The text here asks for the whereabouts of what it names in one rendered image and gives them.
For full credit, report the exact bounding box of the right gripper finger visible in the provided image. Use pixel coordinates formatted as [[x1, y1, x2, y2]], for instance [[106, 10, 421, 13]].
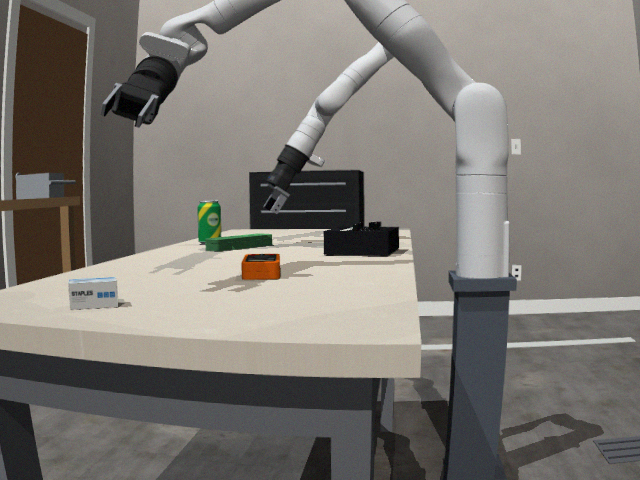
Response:
[[264, 183, 281, 211], [270, 186, 290, 214]]

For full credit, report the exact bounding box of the black lighting desk panel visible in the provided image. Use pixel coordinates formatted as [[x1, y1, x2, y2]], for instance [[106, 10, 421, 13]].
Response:
[[324, 221, 399, 257]]

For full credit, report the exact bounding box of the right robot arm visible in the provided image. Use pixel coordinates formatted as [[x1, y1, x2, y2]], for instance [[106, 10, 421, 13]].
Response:
[[296, 42, 394, 143]]

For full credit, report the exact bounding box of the green rounded rectangular block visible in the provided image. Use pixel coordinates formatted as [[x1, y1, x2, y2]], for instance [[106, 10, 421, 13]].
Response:
[[205, 233, 272, 251]]

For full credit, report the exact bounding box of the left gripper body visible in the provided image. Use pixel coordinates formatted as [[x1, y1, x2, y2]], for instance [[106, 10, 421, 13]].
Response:
[[112, 32, 191, 121]]

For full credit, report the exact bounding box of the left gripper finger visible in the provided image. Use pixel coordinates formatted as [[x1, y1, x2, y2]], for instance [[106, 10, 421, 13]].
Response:
[[101, 83, 122, 116], [135, 94, 159, 128]]

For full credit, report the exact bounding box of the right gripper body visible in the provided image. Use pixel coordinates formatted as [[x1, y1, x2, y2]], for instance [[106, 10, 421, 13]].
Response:
[[266, 131, 324, 192]]

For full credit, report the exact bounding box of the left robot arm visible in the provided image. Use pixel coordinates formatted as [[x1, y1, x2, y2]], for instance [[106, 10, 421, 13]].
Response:
[[160, 0, 509, 279]]

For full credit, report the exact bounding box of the green drink can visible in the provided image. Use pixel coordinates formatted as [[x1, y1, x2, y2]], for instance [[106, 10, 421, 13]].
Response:
[[198, 200, 221, 245]]

